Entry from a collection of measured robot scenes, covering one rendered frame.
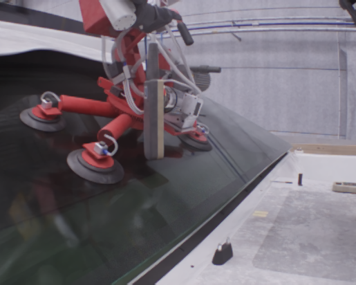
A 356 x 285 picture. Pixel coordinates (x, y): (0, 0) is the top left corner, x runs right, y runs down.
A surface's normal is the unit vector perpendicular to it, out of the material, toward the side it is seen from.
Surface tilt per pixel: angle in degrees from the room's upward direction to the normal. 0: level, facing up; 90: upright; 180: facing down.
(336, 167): 90
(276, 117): 90
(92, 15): 90
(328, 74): 90
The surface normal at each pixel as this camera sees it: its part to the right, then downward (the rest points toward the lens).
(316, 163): -0.47, 0.12
